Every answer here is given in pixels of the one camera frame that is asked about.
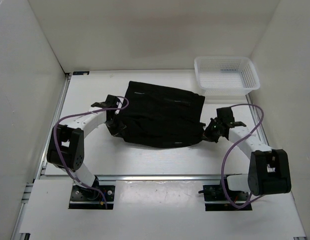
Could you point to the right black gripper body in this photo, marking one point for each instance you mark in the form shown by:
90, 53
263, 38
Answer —
212, 133

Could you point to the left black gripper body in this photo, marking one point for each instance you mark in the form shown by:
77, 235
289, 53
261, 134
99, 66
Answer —
115, 126

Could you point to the black shorts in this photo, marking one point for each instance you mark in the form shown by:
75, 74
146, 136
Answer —
162, 117

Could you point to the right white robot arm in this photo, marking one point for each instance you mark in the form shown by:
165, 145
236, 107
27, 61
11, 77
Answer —
269, 171

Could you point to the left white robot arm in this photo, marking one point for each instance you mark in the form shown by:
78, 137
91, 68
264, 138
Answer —
66, 145

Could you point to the white plastic basket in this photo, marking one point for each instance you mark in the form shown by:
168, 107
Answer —
225, 76

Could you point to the aluminium right rail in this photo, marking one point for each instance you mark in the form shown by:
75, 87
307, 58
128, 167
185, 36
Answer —
256, 115

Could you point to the aluminium rail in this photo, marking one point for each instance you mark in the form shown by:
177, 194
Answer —
167, 177
256, 115
41, 160

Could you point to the aluminium front rail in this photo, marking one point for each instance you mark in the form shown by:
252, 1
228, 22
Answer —
167, 177

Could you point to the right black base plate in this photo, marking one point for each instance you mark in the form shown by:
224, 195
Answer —
215, 199

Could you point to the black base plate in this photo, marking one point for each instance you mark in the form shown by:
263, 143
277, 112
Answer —
215, 199
87, 199

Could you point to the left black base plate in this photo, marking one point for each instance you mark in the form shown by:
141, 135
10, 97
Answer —
87, 199

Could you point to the aluminium left rail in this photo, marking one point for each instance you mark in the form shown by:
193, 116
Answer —
41, 160

